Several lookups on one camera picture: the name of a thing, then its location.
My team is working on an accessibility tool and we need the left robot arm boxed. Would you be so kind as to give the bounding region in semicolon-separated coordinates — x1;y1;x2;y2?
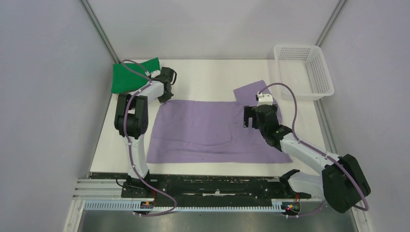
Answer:
114;67;177;197

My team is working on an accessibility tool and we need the purple t-shirt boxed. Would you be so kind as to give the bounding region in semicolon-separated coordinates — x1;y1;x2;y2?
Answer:
146;80;292;164

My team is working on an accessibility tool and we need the white cable duct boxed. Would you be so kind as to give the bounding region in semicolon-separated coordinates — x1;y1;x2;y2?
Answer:
84;200;285;213

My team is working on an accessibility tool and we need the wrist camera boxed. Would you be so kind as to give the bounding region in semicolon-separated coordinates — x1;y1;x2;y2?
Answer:
256;93;274;106
150;70;161;79

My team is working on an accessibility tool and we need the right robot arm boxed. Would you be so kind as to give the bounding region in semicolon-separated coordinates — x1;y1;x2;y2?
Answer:
244;104;371;213

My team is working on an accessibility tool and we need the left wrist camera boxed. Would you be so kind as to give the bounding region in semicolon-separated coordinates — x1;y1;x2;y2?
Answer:
150;70;161;79

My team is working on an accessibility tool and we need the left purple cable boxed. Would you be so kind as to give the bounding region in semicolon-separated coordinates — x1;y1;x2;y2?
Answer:
120;59;177;218

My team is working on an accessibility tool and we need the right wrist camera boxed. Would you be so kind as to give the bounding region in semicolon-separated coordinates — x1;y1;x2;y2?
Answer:
256;93;274;106

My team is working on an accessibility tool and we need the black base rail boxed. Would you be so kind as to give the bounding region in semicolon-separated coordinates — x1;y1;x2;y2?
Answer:
90;173;311;207

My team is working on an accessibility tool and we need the green folded t-shirt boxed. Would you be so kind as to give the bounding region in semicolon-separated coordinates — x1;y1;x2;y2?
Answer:
111;62;148;94

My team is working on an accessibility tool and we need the white plastic basket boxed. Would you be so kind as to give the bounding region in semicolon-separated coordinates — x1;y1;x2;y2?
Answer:
274;44;335;102

